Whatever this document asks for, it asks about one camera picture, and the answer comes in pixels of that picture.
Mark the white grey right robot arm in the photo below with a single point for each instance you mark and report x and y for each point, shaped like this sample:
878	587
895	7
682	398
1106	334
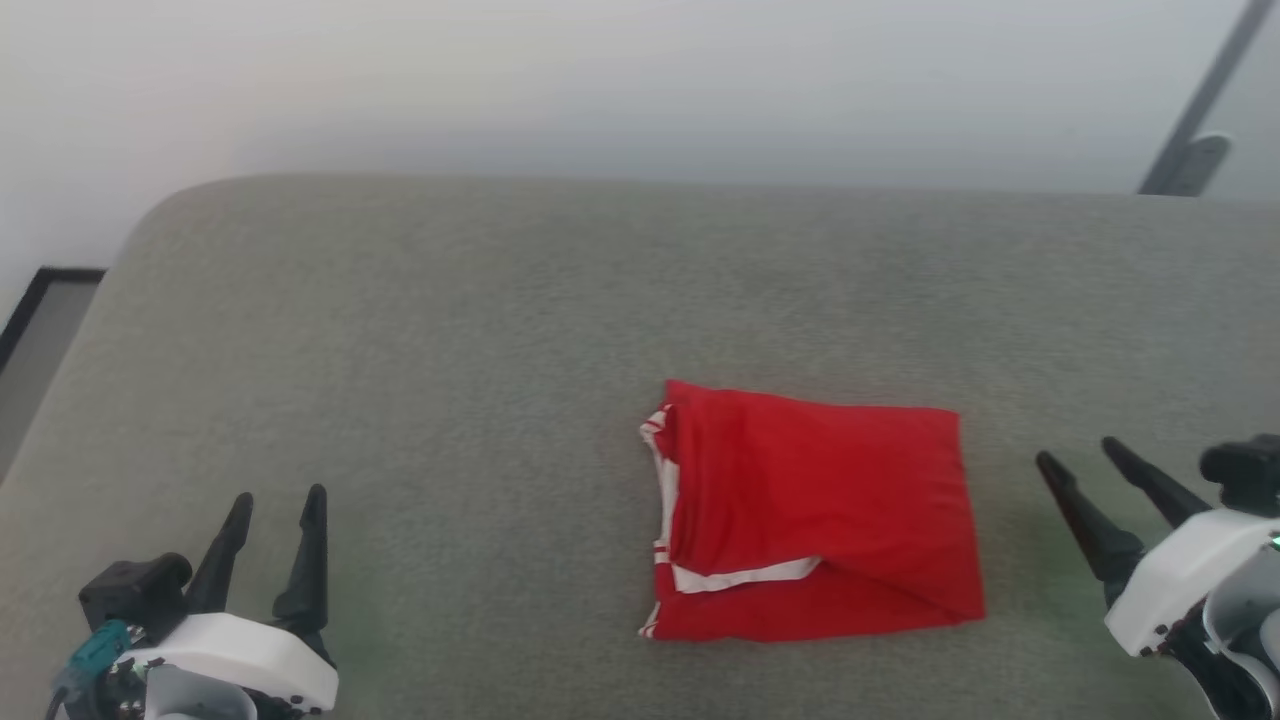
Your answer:
1235	650

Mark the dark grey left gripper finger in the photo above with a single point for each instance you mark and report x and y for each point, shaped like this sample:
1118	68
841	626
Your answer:
222	560
305	570

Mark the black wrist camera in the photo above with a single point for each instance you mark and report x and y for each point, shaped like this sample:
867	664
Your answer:
135	595
1245	475

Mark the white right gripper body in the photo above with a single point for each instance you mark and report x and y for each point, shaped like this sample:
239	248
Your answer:
1180	580

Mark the dark grey slanted pole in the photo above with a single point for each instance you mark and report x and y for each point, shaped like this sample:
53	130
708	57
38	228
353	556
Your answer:
1200	100

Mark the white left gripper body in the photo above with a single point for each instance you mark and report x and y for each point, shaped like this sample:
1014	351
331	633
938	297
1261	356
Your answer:
240	655

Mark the black floor frame strip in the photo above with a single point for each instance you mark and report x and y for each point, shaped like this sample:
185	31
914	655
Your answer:
40	290

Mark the red and white jersey garment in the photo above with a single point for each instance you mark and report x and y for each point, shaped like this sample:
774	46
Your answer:
820	500

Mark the grey pole bracket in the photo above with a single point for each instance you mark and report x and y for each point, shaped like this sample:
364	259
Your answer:
1200	165

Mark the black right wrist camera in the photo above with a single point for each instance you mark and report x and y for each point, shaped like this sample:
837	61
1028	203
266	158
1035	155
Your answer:
1245	475

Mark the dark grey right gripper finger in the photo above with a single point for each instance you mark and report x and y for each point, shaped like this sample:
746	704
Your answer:
1160	485
1090	520

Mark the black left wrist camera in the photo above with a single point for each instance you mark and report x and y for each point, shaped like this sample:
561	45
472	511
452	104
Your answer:
135	595

